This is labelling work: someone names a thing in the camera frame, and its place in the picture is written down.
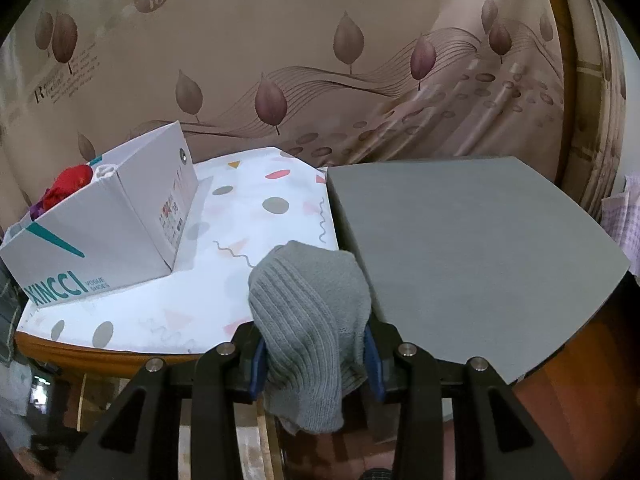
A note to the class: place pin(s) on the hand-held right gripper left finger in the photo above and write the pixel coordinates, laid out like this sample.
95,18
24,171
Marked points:
257,365

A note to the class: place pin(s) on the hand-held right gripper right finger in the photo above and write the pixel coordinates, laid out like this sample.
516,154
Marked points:
372,365

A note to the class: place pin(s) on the grey ribbed sock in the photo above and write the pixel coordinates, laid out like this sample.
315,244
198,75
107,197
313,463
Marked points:
305,320

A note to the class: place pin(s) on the white shoe box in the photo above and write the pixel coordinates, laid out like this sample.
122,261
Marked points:
100,240

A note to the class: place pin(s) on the red underwear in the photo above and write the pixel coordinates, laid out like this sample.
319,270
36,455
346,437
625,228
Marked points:
70,180

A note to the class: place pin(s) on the purple underwear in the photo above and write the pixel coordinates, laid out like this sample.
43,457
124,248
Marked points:
36,210

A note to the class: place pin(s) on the grey flat board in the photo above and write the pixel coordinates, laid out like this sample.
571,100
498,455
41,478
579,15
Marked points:
475,260

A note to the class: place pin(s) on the patterned white tablecloth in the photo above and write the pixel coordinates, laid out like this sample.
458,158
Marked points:
240,210

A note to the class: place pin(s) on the pale pink checked cloth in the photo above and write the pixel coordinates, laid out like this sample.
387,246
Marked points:
625,220

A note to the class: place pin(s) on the leaf print curtain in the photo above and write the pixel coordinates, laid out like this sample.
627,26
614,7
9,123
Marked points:
300,35

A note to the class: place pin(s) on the wooden post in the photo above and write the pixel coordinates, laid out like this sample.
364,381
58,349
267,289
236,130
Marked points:
562,60

